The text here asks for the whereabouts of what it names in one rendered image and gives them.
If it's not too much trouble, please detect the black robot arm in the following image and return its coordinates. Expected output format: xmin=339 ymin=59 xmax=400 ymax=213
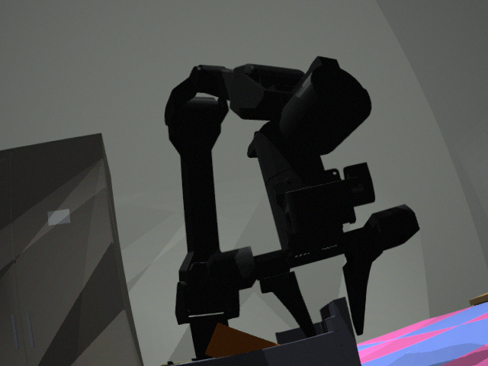
xmin=165 ymin=56 xmax=375 ymax=361

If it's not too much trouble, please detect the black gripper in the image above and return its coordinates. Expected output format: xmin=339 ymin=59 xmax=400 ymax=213
xmin=207 ymin=165 xmax=420 ymax=338

